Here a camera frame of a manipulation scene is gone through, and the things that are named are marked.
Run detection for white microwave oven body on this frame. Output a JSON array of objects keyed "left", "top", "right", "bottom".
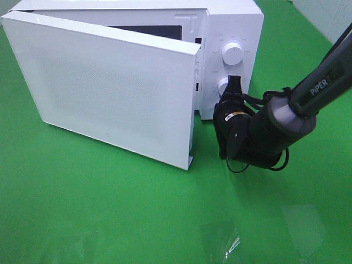
[{"left": 1, "top": 1, "right": 264, "bottom": 120}]

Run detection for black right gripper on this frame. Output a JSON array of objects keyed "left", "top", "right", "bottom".
[{"left": 213, "top": 75, "right": 259, "bottom": 160}]

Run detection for white timer knob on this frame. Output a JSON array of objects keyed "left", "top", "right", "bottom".
[{"left": 217, "top": 78, "right": 228, "bottom": 97}]

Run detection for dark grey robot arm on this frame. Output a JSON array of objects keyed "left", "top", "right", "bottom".
[{"left": 213, "top": 26, "right": 351, "bottom": 171}]

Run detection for upper white power knob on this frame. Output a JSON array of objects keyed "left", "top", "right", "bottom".
[{"left": 222, "top": 41, "right": 244, "bottom": 65}]

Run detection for white microwave door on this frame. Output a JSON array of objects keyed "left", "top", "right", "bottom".
[{"left": 1, "top": 11, "right": 200, "bottom": 170}]

